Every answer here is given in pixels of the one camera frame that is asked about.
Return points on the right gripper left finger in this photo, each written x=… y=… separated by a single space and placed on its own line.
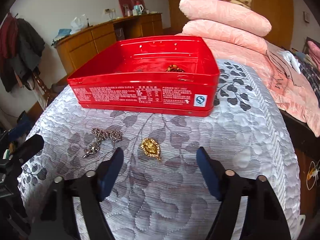
x=57 y=220

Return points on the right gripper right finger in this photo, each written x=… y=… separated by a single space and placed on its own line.
x=264 y=218

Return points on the white floral quilted cover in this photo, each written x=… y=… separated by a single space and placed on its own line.
x=168 y=199

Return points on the gold pendant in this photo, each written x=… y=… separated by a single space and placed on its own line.
x=151 y=148

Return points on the pink bed cover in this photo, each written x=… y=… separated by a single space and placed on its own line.
x=299 y=101

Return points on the plaid folded clothes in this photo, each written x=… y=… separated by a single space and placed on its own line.
x=310 y=72

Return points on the white cloth on bed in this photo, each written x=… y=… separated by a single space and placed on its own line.
x=291 y=60

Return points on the red tin box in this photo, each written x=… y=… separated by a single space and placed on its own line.
x=159 y=74

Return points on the wooden sideboard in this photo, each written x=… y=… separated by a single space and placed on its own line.
x=75 y=50

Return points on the pink folded blanket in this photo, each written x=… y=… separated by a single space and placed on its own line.
x=314 y=53

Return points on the blue cloth on sideboard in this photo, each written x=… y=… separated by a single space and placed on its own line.
x=62 y=33

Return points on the lower pink folded quilt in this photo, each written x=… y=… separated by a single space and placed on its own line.
x=221 y=32

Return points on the white plastic bag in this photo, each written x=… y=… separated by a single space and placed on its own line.
x=79 y=23

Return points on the wooden wardrobe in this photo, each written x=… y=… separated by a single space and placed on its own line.
x=270 y=19

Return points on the red photo frames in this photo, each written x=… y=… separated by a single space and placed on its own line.
x=129 y=4

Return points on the white kettle with pink lid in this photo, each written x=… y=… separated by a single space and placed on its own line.
x=138 y=8

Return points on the wall phone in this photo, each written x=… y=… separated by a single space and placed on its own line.
x=306 y=17

